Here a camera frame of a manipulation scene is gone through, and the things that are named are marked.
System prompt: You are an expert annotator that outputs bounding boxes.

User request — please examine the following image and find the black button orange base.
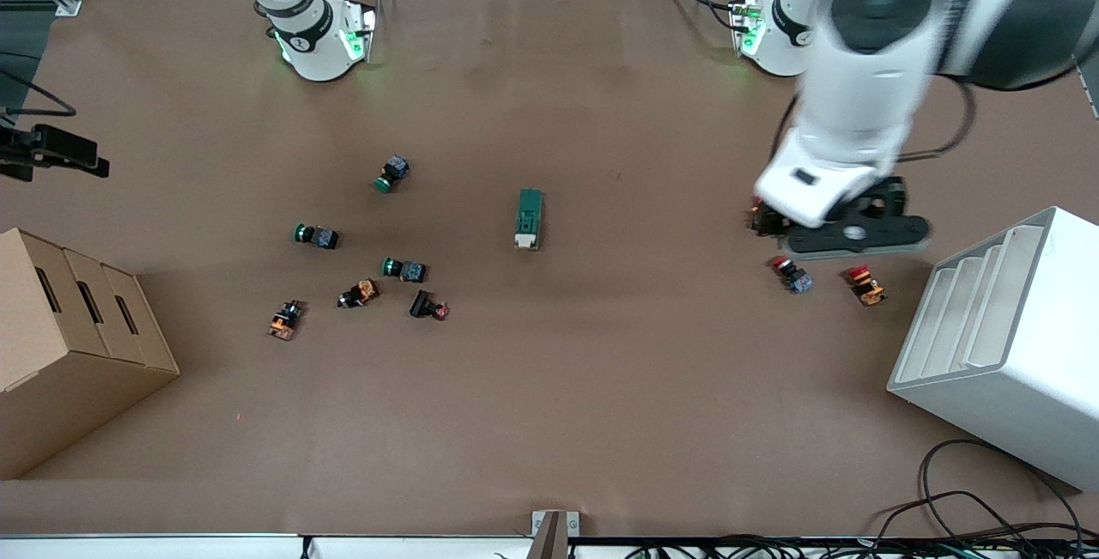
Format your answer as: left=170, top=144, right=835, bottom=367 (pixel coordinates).
left=267, top=299, right=307, bottom=342
left=337, top=278, right=380, bottom=310

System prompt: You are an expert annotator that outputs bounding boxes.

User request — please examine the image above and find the green push button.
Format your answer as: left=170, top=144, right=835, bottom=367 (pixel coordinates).
left=381, top=256, right=428, bottom=284
left=373, top=155, right=411, bottom=195
left=293, top=222, right=342, bottom=251

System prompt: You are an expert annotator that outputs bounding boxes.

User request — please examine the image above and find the black looped cable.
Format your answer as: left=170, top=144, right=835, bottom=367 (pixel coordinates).
left=919, top=439, right=1086, bottom=543

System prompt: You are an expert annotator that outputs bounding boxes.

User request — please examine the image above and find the white stepped rack box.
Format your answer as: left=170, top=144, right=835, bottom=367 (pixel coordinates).
left=886, top=205, right=1099, bottom=494

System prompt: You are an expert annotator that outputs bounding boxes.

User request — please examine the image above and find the green load switch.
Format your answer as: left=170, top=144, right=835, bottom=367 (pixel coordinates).
left=513, top=188, right=545, bottom=252

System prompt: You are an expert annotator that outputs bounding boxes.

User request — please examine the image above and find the brown paper table mat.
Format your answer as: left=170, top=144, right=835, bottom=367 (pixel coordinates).
left=0, top=0, right=1099, bottom=536

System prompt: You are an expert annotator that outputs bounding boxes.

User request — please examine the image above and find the black tangled cable bundle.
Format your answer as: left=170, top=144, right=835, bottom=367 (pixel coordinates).
left=618, top=490, right=1099, bottom=559

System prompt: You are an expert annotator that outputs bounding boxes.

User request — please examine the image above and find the black switch red tip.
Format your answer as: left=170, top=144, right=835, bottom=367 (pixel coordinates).
left=409, top=289, right=451, bottom=322

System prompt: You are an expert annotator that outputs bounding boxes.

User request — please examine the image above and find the white table edge rail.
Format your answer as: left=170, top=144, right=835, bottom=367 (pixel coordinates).
left=0, top=532, right=1099, bottom=559

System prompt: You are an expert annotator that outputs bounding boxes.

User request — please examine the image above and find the metal table bracket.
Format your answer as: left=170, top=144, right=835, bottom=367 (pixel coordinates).
left=531, top=510, right=580, bottom=559

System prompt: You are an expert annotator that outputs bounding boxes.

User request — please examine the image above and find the red mushroom button grey base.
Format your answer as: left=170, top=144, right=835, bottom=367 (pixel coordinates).
left=770, top=255, right=815, bottom=296

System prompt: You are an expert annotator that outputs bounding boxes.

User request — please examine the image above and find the brown cardboard box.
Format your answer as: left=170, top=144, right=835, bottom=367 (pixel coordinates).
left=0, top=227, right=181, bottom=481

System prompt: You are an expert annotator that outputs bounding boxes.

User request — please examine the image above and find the red mushroom button orange base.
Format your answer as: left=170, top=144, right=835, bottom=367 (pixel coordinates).
left=846, top=263, right=888, bottom=308

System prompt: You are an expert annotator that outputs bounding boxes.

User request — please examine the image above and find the red mushroom button black base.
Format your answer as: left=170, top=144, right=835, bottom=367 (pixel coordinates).
left=749, top=198, right=786, bottom=238

